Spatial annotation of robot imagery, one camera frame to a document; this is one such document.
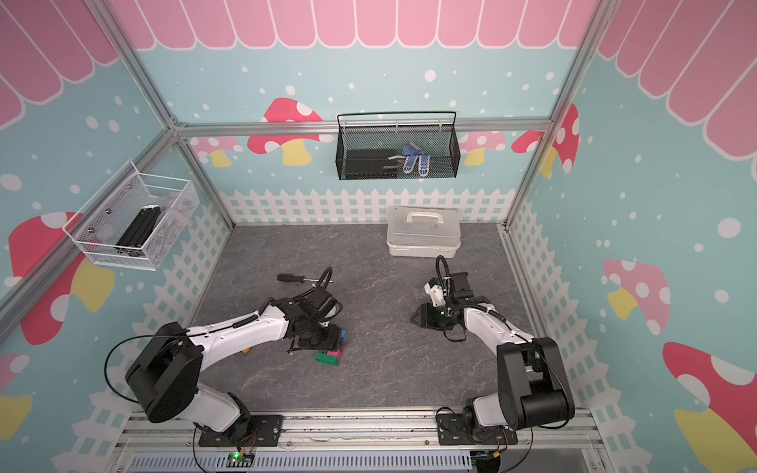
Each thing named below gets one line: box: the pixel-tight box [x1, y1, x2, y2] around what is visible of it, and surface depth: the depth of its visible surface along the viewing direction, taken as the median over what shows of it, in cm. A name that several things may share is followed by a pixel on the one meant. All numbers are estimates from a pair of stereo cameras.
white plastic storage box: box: [386, 204, 462, 259], surface depth 107 cm
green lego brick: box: [315, 350, 340, 366], surface depth 86 cm
